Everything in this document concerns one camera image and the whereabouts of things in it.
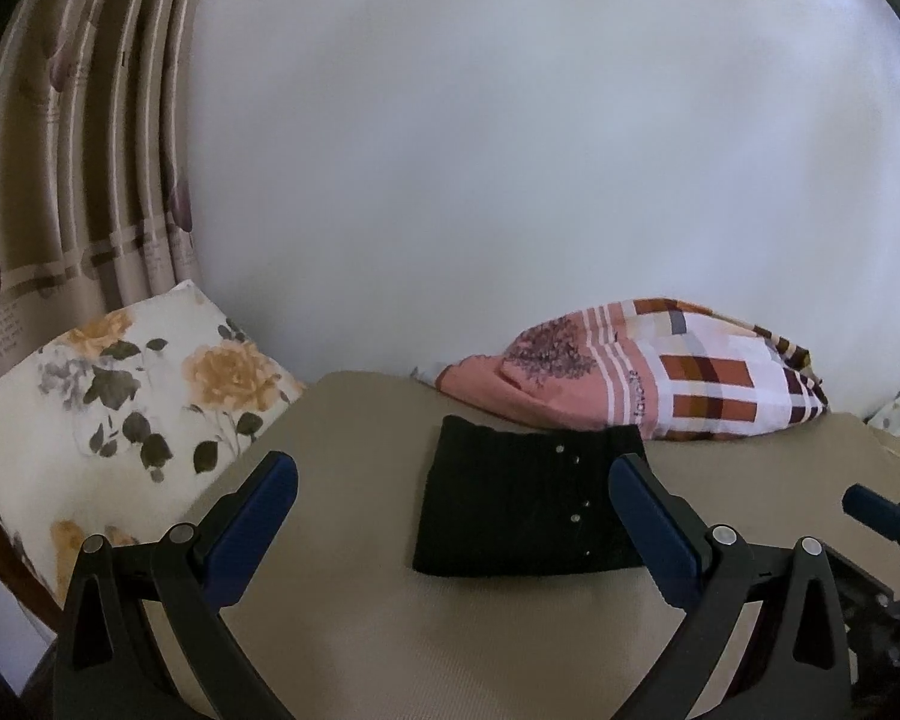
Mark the black pants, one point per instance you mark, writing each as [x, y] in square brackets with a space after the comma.
[517, 502]

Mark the pink plaid blanket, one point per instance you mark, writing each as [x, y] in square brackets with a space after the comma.
[645, 382]

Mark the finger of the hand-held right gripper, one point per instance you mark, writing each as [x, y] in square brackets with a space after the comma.
[874, 508]

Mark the beige striped curtain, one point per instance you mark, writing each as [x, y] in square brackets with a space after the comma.
[82, 165]

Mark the beige mattress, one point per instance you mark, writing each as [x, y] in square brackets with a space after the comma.
[360, 427]

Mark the floral white pillow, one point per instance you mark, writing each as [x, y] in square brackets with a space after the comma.
[120, 405]

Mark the dark wooden frame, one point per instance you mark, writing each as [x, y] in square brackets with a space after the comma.
[7, 577]

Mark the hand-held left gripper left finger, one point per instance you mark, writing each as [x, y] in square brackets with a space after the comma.
[251, 525]

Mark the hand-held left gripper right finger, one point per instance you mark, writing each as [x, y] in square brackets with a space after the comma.
[652, 525]

